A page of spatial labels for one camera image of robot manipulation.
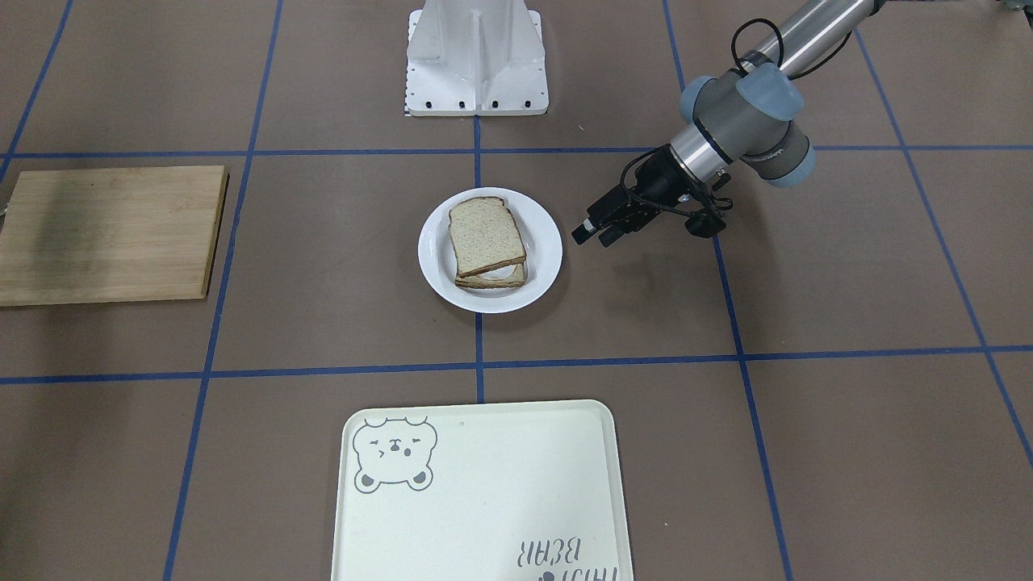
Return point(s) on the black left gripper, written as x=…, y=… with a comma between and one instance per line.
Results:
x=659, y=177

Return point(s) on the white round plate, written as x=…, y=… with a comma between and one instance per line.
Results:
x=542, y=241

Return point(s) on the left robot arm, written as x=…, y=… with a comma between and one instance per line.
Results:
x=748, y=114

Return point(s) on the bread slice with fried egg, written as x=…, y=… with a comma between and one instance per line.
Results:
x=510, y=276

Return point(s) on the cream bear tray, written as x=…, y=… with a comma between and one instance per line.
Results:
x=488, y=491

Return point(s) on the wooden cutting board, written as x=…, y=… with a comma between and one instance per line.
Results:
x=111, y=235

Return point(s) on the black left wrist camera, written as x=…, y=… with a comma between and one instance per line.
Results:
x=705, y=223

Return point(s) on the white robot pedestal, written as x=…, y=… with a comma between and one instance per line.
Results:
x=475, y=58

